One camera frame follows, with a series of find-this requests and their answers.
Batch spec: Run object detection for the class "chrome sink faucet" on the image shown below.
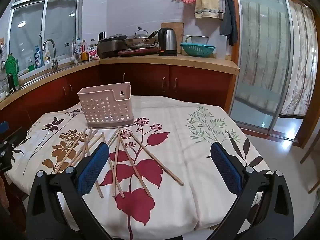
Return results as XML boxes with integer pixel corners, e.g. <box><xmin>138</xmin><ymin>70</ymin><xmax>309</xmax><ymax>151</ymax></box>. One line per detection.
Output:
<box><xmin>42</xmin><ymin>39</ymin><xmax>59</xmax><ymax>71</ymax></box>

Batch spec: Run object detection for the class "white spray bottle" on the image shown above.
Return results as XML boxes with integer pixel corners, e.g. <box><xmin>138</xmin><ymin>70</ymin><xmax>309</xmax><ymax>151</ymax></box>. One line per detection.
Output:
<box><xmin>43</xmin><ymin>42</ymin><xmax>52</xmax><ymax>65</ymax></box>

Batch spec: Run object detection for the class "floral printed tablecloth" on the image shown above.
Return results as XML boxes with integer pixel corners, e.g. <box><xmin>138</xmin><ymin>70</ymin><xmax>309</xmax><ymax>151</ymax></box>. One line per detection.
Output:
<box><xmin>5</xmin><ymin>94</ymin><xmax>273</xmax><ymax>240</ymax></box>

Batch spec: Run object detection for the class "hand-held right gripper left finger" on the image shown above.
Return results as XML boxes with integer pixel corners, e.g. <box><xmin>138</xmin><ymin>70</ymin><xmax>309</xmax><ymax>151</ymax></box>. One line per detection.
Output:
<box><xmin>25</xmin><ymin>142</ymin><xmax>118</xmax><ymax>240</ymax></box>

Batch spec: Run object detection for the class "green thermos flask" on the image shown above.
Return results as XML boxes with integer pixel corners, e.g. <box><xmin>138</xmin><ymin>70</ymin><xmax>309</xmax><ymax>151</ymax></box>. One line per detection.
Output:
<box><xmin>5</xmin><ymin>53</ymin><xmax>20</xmax><ymax>87</ymax></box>

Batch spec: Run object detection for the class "black bottle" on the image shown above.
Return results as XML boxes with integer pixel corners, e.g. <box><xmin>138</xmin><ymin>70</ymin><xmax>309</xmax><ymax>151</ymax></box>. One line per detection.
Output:
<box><xmin>7</xmin><ymin>74</ymin><xmax>16</xmax><ymax>92</ymax></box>

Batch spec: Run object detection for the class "wooden cutting board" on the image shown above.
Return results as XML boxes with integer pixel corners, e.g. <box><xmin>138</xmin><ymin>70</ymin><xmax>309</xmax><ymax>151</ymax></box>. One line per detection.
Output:
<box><xmin>160</xmin><ymin>22</ymin><xmax>185</xmax><ymax>53</ymax></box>

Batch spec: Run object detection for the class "sliding glass door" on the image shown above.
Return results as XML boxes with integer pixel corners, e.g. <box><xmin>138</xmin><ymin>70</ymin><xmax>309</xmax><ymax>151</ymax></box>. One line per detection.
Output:
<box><xmin>229</xmin><ymin>0</ymin><xmax>295</xmax><ymax>137</ymax></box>

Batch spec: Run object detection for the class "glass pot lid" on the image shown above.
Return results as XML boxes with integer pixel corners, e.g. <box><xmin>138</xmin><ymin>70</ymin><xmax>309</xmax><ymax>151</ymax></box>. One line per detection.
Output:
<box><xmin>134</xmin><ymin>27</ymin><xmax>148</xmax><ymax>40</ymax></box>

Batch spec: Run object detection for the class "yellow towel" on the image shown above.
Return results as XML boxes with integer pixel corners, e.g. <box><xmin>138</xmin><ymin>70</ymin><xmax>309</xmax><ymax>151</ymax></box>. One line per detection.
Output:
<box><xmin>194</xmin><ymin>0</ymin><xmax>221</xmax><ymax>19</ymax></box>

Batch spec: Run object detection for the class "red induction cooker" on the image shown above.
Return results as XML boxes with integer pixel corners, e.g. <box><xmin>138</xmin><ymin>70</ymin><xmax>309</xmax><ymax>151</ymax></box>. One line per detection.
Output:
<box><xmin>118</xmin><ymin>47</ymin><xmax>160</xmax><ymax>56</ymax></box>

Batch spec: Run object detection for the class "grey rice cooker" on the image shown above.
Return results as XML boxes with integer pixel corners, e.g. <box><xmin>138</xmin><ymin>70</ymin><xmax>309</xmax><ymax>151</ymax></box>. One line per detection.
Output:
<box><xmin>97</xmin><ymin>34</ymin><xmax>128</xmax><ymax>58</ymax></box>

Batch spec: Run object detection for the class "teal plastic colander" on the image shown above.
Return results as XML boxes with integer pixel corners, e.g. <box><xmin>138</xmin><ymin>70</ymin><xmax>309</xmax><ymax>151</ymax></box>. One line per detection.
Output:
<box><xmin>180</xmin><ymin>42</ymin><xmax>216</xmax><ymax>58</ymax></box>

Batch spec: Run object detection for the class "sliding window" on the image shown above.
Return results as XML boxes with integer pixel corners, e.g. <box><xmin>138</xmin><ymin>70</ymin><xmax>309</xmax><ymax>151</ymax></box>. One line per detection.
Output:
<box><xmin>7</xmin><ymin>0</ymin><xmax>82</xmax><ymax>73</ymax></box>

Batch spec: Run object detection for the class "stainless steel sink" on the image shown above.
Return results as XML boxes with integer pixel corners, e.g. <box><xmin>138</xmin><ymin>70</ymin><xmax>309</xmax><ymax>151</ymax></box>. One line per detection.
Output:
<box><xmin>22</xmin><ymin>64</ymin><xmax>83</xmax><ymax>82</ymax></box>

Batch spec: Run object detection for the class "white basin with green handle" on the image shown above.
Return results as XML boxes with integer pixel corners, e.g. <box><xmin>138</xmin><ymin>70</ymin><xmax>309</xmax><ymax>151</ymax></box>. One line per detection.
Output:
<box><xmin>180</xmin><ymin>34</ymin><xmax>210</xmax><ymax>45</ymax></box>

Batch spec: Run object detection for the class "sheer patterned curtain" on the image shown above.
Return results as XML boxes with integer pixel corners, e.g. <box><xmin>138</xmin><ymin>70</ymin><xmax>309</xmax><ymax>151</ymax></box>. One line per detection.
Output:
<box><xmin>278</xmin><ymin>0</ymin><xmax>318</xmax><ymax>117</ymax></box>

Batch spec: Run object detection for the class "metal wok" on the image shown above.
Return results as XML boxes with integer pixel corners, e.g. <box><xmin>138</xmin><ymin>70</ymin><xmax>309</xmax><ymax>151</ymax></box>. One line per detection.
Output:
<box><xmin>124</xmin><ymin>30</ymin><xmax>160</xmax><ymax>49</ymax></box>

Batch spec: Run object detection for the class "steel electric kettle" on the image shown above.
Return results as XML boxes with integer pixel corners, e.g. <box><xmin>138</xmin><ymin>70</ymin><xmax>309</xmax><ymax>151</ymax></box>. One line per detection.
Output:
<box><xmin>158</xmin><ymin>27</ymin><xmax>178</xmax><ymax>56</ymax></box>

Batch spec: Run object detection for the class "red wooden kitchen cabinet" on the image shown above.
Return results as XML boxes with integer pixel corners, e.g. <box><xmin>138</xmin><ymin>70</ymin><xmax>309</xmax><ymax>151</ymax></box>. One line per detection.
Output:
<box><xmin>0</xmin><ymin>62</ymin><xmax>238</xmax><ymax>140</ymax></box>

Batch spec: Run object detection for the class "amber oil bottle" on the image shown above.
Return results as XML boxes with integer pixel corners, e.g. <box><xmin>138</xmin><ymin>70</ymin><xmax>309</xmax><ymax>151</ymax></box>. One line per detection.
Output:
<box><xmin>81</xmin><ymin>40</ymin><xmax>90</xmax><ymax>62</ymax></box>

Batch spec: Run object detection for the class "person's left forearm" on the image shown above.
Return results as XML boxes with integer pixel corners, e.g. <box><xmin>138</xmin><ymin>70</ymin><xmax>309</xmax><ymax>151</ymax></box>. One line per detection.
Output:
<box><xmin>0</xmin><ymin>174</ymin><xmax>8</xmax><ymax>208</ymax></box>

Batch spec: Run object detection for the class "dark grey cloth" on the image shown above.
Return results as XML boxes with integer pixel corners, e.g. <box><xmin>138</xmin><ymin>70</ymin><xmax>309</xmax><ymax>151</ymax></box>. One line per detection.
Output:
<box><xmin>219</xmin><ymin>0</ymin><xmax>238</xmax><ymax>46</ymax></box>

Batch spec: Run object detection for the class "blue label detergent bottle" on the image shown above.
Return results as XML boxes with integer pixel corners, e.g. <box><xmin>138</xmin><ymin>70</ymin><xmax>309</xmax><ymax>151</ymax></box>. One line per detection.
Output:
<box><xmin>34</xmin><ymin>45</ymin><xmax>42</xmax><ymax>68</ymax></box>

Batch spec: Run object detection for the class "pink perforated utensil holder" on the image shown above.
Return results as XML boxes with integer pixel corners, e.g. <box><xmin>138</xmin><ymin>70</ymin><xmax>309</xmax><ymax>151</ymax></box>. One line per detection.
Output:
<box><xmin>77</xmin><ymin>81</ymin><xmax>135</xmax><ymax>128</ymax></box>

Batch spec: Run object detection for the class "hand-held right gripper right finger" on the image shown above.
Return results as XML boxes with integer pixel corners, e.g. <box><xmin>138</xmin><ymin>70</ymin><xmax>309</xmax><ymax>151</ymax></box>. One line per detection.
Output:
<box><xmin>207</xmin><ymin>141</ymin><xmax>295</xmax><ymax>240</ymax></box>

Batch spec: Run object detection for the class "white plastic board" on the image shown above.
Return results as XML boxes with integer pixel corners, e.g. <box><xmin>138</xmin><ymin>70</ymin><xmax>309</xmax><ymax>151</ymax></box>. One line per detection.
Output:
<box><xmin>215</xmin><ymin>34</ymin><xmax>227</xmax><ymax>60</ymax></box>

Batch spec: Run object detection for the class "wooden chair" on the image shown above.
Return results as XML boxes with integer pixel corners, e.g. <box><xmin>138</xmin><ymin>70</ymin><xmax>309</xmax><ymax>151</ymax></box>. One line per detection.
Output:
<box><xmin>299</xmin><ymin>130</ymin><xmax>320</xmax><ymax>195</ymax></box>

